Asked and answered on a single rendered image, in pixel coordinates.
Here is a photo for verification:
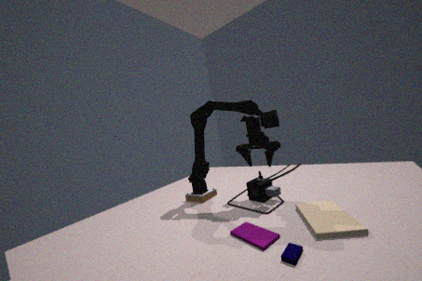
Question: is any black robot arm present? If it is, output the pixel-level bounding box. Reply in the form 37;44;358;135
188;100;279;194

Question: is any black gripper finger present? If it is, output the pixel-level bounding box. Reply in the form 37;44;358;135
239;150;252;167
265;150;276;167

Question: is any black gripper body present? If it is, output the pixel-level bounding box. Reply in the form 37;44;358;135
236;129;281;153

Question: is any purple flat rectangular block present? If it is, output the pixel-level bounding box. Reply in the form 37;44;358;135
230;222;279;251

